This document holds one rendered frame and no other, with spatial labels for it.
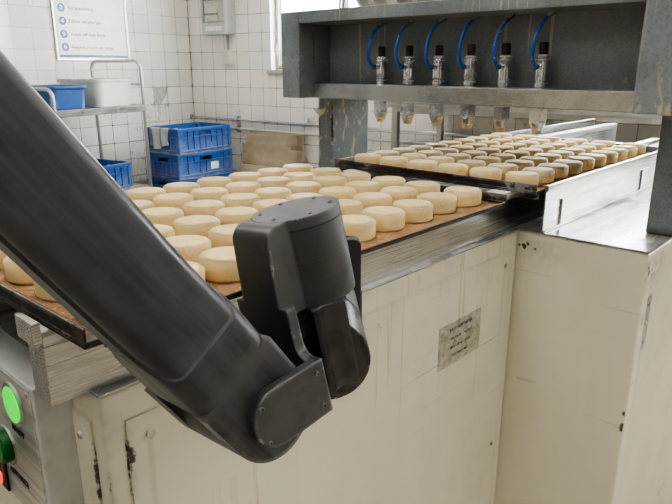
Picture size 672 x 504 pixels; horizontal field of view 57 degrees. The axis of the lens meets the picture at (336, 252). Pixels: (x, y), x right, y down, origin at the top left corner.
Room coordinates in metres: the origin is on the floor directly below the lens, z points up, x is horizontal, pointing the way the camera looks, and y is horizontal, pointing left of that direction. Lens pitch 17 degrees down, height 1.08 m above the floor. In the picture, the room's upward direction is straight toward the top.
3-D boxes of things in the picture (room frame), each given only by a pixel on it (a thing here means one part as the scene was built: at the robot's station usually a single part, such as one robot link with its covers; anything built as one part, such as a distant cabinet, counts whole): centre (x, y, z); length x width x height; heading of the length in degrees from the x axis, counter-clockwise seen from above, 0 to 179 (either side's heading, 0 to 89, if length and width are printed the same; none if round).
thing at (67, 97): (4.39, 1.93, 0.87); 0.40 x 0.30 x 0.16; 57
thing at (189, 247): (0.57, 0.14, 0.91); 0.05 x 0.05 x 0.02
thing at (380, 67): (1.18, -0.07, 1.07); 0.06 x 0.03 x 0.18; 138
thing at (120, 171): (4.57, 1.85, 0.28); 0.56 x 0.38 x 0.20; 152
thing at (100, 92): (4.73, 1.76, 0.89); 0.44 x 0.36 x 0.20; 62
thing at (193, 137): (5.30, 1.23, 0.50); 0.60 x 0.40 x 0.20; 146
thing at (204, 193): (0.82, 0.17, 0.91); 0.05 x 0.05 x 0.02
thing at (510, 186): (1.25, -0.35, 0.91); 0.60 x 0.40 x 0.01; 138
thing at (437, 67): (1.10, -0.17, 1.07); 0.06 x 0.03 x 0.18; 138
